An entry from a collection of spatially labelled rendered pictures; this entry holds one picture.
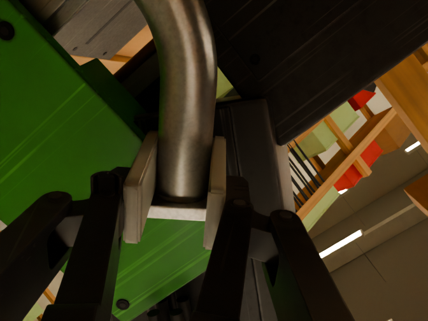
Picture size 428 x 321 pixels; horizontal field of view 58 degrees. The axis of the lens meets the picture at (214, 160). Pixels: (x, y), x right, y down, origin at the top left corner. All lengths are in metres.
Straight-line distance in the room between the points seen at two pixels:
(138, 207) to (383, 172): 9.55
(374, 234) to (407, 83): 6.92
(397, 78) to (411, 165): 8.77
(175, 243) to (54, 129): 0.11
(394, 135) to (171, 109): 4.11
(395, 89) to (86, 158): 0.85
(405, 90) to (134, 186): 0.90
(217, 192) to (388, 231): 7.73
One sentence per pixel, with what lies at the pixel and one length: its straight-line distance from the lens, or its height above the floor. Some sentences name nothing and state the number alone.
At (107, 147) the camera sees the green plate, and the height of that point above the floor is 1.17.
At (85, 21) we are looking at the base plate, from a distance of 0.75.
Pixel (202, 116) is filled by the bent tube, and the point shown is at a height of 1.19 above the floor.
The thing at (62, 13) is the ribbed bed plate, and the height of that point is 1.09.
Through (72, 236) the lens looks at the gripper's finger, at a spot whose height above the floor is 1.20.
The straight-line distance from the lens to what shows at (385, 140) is 4.27.
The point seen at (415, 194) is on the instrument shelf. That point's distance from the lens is 0.78.
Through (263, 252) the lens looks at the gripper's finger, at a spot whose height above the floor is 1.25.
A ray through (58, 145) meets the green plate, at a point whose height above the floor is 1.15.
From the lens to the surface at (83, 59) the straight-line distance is 0.88.
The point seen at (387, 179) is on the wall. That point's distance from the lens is 9.75.
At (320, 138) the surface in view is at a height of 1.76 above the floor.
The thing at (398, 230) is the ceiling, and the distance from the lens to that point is 7.90.
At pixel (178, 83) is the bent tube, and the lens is 0.19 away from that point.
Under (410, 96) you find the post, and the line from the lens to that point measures 1.03.
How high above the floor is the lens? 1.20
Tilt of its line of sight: 2 degrees up
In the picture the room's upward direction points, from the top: 142 degrees clockwise
